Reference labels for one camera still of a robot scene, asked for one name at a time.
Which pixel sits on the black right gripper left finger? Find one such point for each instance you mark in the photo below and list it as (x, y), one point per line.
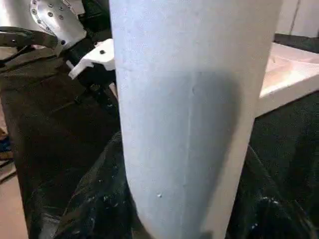
(99, 199)

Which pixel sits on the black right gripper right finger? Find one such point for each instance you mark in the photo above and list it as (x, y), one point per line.
(269, 214)

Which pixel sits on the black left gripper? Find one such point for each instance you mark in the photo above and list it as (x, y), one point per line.
(98, 79)

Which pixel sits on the white plastic table leg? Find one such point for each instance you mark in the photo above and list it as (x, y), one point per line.
(187, 99)

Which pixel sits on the white plastic table top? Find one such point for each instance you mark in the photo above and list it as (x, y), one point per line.
(286, 74)

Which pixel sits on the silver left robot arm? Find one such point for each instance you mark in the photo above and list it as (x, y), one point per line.
(49, 17)

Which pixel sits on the black plastic mat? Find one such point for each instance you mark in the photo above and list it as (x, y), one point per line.
(49, 124)

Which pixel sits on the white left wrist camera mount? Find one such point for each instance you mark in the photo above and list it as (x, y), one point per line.
(99, 57)

